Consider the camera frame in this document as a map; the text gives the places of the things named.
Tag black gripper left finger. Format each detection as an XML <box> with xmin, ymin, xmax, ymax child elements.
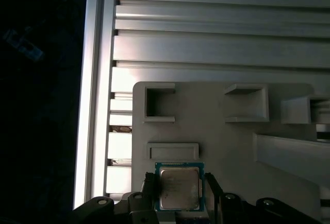
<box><xmin>72</xmin><ymin>171</ymin><xmax>158</xmax><ymax>224</ymax></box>

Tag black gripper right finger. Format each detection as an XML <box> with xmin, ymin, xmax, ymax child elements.
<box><xmin>204</xmin><ymin>172</ymin><xmax>323</xmax><ymax>224</ymax></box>

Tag silver green CPU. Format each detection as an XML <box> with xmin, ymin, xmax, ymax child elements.
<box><xmin>154</xmin><ymin>161</ymin><xmax>206</xmax><ymax>212</ymax></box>

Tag long RAM stick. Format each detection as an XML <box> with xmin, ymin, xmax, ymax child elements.
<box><xmin>177</xmin><ymin>215</ymin><xmax>208</xmax><ymax>224</ymax></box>

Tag grey plastic parts rack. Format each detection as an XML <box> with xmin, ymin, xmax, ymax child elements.
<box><xmin>131</xmin><ymin>81</ymin><xmax>330</xmax><ymax>224</ymax></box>

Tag pale power strip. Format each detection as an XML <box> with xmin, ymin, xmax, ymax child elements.
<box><xmin>4</xmin><ymin>28</ymin><xmax>44</xmax><ymax>61</ymax></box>

